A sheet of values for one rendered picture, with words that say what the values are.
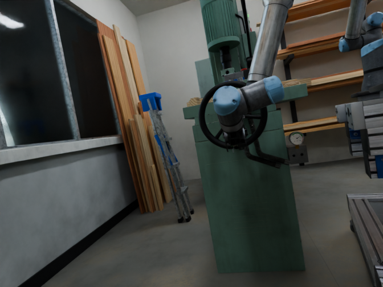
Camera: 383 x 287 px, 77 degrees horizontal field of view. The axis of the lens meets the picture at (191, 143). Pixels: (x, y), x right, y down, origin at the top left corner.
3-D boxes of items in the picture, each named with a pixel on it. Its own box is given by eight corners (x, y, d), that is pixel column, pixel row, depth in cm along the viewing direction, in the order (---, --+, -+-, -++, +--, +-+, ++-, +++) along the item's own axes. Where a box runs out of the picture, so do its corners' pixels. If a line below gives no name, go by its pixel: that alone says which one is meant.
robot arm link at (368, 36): (358, 53, 147) (356, 35, 146) (379, 48, 144) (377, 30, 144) (365, 49, 139) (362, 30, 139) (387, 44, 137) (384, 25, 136)
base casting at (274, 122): (194, 143, 125) (191, 125, 125) (210, 136, 181) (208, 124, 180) (284, 128, 115) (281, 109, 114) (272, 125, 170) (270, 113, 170)
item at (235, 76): (224, 83, 111) (223, 72, 110) (227, 87, 121) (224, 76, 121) (253, 77, 108) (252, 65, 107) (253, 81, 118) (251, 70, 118)
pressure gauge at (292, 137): (291, 150, 109) (288, 132, 108) (289, 149, 112) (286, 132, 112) (306, 148, 107) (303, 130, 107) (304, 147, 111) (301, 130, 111)
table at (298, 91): (178, 119, 116) (176, 106, 116) (192, 119, 146) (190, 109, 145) (314, 93, 102) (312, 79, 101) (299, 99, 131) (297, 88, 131)
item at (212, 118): (195, 124, 124) (194, 117, 124) (202, 124, 145) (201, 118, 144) (276, 110, 115) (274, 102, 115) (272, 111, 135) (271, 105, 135)
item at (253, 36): (245, 58, 147) (241, 34, 147) (245, 62, 156) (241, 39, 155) (259, 55, 145) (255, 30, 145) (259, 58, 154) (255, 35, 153)
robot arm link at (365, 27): (370, 27, 136) (369, 12, 136) (361, 34, 147) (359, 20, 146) (386, 24, 134) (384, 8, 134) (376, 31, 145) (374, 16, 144)
